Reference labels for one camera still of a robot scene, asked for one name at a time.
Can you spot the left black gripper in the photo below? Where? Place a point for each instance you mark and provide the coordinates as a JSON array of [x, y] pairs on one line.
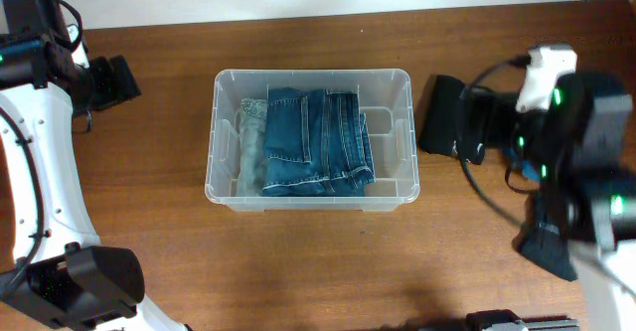
[[114, 90]]

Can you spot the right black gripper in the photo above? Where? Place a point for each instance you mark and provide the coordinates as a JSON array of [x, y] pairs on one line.
[[483, 102]]

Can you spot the light blue jeans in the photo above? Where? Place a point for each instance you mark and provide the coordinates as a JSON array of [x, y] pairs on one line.
[[252, 165]]

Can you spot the dark blue jeans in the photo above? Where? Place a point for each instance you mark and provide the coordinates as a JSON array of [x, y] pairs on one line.
[[316, 144]]

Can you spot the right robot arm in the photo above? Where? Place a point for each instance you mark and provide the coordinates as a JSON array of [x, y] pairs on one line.
[[580, 225]]

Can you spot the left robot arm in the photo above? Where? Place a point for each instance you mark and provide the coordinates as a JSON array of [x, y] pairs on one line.
[[63, 276]]

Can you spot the black folded taped shirt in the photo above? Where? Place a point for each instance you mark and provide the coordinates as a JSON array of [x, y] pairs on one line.
[[438, 134]]

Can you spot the blue folded taped shirt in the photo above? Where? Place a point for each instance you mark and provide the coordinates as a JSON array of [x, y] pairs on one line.
[[526, 167]]

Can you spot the clear plastic storage bin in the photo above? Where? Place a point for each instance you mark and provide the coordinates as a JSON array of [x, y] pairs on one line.
[[386, 100]]

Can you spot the dark grey folded taped shirt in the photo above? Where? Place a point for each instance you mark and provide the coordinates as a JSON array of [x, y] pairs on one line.
[[539, 241]]

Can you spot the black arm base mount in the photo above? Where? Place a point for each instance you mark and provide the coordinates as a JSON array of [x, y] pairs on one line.
[[506, 320]]

